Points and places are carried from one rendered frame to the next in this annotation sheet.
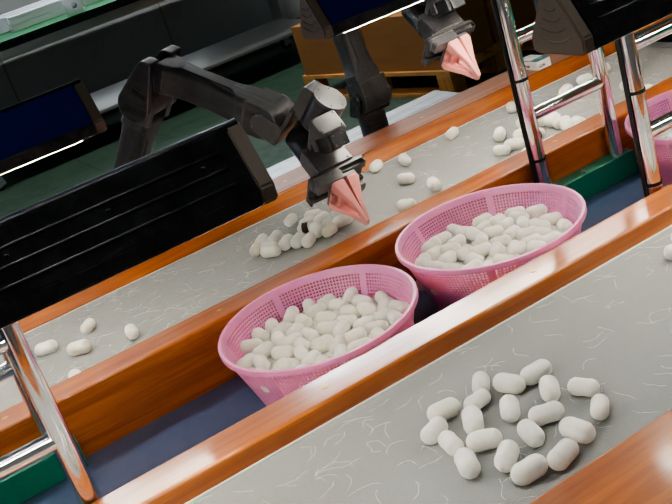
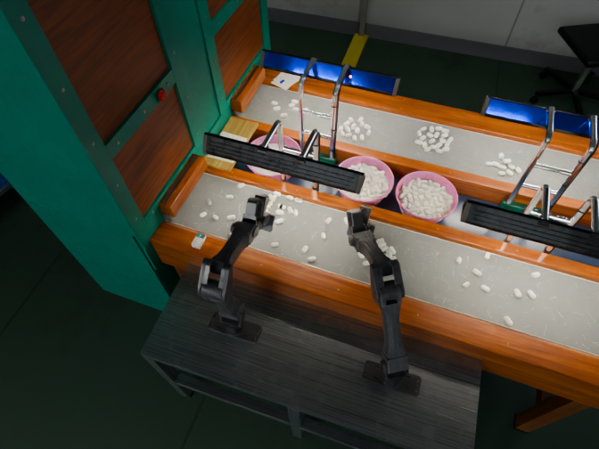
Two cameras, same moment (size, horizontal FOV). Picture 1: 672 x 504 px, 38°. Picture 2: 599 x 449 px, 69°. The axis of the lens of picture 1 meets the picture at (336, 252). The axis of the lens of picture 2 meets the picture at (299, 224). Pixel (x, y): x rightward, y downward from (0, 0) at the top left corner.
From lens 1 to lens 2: 2.59 m
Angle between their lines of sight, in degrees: 94
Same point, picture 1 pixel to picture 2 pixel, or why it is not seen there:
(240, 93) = (371, 238)
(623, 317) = (389, 139)
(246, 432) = (473, 177)
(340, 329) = (422, 194)
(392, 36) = not seen: outside the picture
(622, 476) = (442, 116)
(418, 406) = (438, 159)
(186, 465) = (489, 182)
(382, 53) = not seen: outside the picture
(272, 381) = (452, 191)
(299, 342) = (432, 200)
